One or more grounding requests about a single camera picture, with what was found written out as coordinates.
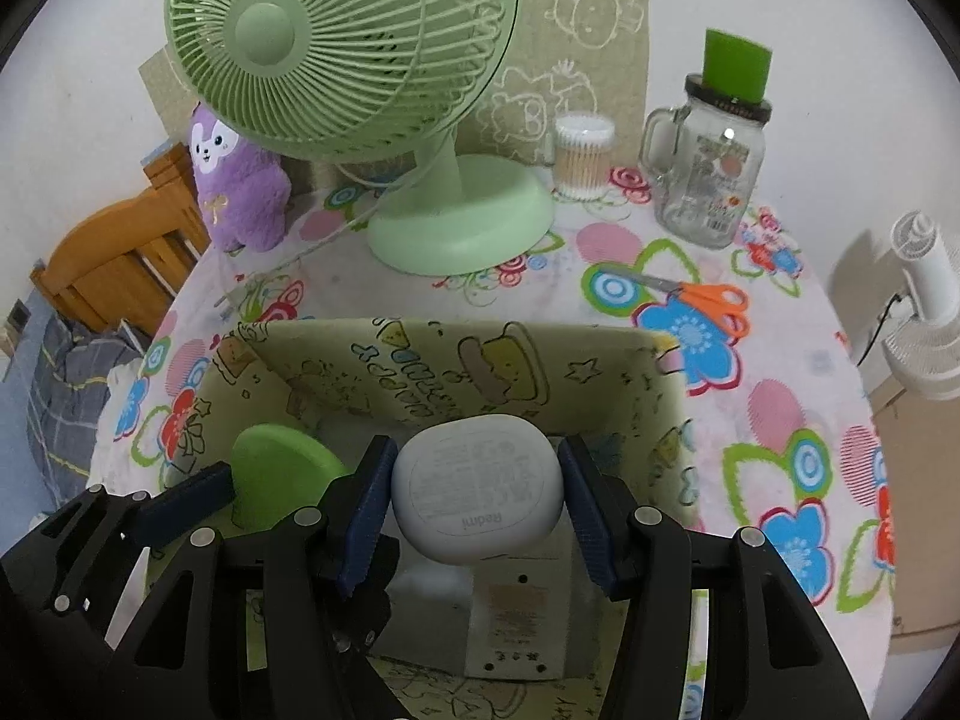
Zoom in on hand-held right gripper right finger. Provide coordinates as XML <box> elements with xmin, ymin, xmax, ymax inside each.
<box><xmin>556</xmin><ymin>435</ymin><xmax>875</xmax><ymax>720</ymax></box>

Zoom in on orange handled scissors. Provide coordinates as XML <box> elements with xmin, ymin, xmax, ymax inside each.
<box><xmin>600</xmin><ymin>261</ymin><xmax>751</xmax><ymax>338</ymax></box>

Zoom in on beige wooden cabinet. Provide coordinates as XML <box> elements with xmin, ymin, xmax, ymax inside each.
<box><xmin>862</xmin><ymin>367</ymin><xmax>960</xmax><ymax>642</ymax></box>

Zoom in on white earbuds case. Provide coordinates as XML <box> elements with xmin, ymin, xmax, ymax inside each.
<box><xmin>390</xmin><ymin>420</ymin><xmax>572</xmax><ymax>563</ymax></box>

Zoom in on cotton swab container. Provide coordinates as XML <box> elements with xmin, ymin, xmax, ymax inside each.
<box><xmin>553</xmin><ymin>112</ymin><xmax>617</xmax><ymax>201</ymax></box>

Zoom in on purple plush toy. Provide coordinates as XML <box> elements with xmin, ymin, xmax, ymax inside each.
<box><xmin>187</xmin><ymin>101</ymin><xmax>292</xmax><ymax>252</ymax></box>

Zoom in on yellow patterned storage box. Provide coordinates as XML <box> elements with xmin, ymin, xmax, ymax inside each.
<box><xmin>184</xmin><ymin>317</ymin><xmax>702</xmax><ymax>720</ymax></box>

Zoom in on green plastic cup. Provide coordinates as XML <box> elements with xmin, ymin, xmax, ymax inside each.
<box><xmin>701</xmin><ymin>28</ymin><xmax>775</xmax><ymax>102</ymax></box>

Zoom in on floral tablecloth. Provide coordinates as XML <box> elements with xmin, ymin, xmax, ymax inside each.
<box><xmin>86</xmin><ymin>165</ymin><xmax>901</xmax><ymax>720</ymax></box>

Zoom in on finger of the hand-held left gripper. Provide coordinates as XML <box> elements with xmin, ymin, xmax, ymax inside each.
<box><xmin>0</xmin><ymin>463</ymin><xmax>235</xmax><ymax>691</ymax></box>

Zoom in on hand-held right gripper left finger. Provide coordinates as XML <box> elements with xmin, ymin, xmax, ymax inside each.
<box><xmin>97</xmin><ymin>435</ymin><xmax>421</xmax><ymax>720</ymax></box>

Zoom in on black power cable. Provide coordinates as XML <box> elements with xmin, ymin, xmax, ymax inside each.
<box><xmin>855</xmin><ymin>292</ymin><xmax>912</xmax><ymax>367</ymax></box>

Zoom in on white printed rectangular box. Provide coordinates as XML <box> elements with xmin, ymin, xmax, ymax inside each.
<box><xmin>465</xmin><ymin>555</ymin><xmax>571</xmax><ymax>680</ymax></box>

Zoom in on green oval case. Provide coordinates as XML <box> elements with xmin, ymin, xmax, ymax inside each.
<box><xmin>229</xmin><ymin>424</ymin><xmax>352</xmax><ymax>533</ymax></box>

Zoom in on glass mug jar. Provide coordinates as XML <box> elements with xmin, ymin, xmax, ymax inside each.
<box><xmin>639</xmin><ymin>75</ymin><xmax>773</xmax><ymax>250</ymax></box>

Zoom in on grey plaid bedding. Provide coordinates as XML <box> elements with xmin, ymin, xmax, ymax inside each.
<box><xmin>26</xmin><ymin>311</ymin><xmax>147</xmax><ymax>481</ymax></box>

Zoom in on white clip fan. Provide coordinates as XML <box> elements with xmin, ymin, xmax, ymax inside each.
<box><xmin>881</xmin><ymin>211</ymin><xmax>960</xmax><ymax>400</ymax></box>

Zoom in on green desk fan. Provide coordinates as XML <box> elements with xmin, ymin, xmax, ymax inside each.
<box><xmin>163</xmin><ymin>0</ymin><xmax>557</xmax><ymax>277</ymax></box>

